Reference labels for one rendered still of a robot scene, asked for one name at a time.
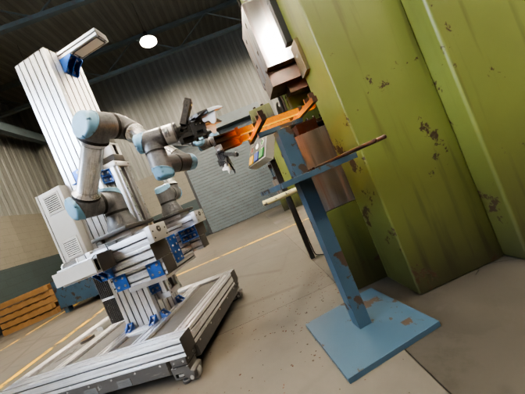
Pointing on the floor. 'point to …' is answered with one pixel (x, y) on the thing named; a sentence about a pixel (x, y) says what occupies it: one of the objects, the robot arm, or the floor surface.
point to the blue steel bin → (74, 293)
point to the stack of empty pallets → (28, 309)
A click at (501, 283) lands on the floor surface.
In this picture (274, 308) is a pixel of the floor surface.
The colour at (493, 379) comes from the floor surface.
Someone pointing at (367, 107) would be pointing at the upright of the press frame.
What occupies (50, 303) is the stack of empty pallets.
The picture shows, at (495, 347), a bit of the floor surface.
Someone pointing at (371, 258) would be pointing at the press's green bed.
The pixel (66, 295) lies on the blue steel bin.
